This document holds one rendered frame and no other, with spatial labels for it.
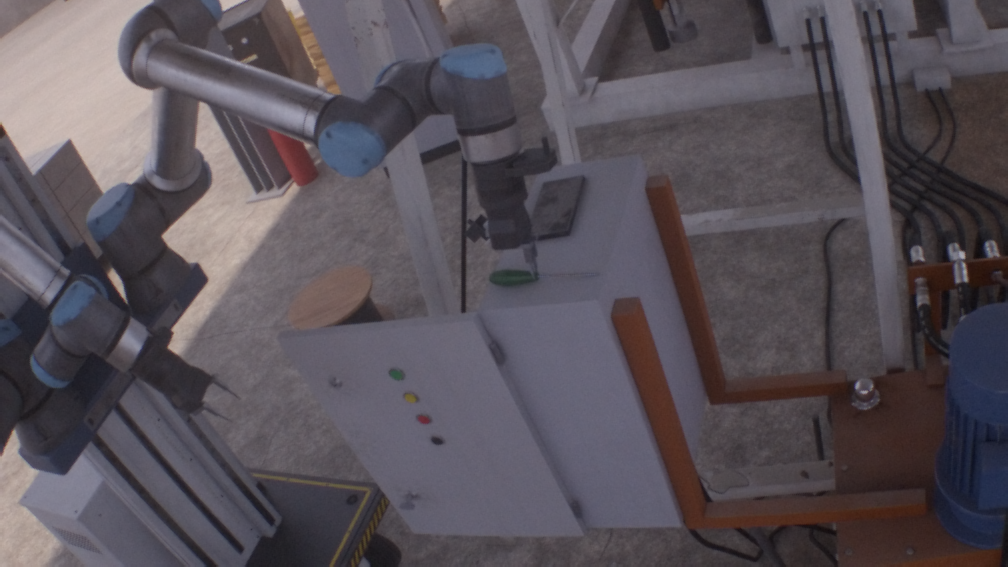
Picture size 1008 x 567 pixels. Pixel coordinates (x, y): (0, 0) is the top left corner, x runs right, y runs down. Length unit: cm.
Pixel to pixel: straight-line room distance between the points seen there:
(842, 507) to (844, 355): 125
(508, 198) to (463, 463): 58
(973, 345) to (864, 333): 155
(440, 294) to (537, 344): 65
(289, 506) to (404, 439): 112
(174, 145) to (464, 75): 90
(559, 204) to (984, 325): 77
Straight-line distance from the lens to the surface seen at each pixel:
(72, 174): 612
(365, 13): 171
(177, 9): 166
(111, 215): 205
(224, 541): 260
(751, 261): 332
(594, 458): 158
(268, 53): 597
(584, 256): 139
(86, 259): 216
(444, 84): 127
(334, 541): 254
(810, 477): 226
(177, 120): 189
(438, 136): 479
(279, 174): 552
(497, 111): 126
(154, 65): 154
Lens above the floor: 203
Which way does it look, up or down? 33 degrees down
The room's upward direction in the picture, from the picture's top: 24 degrees counter-clockwise
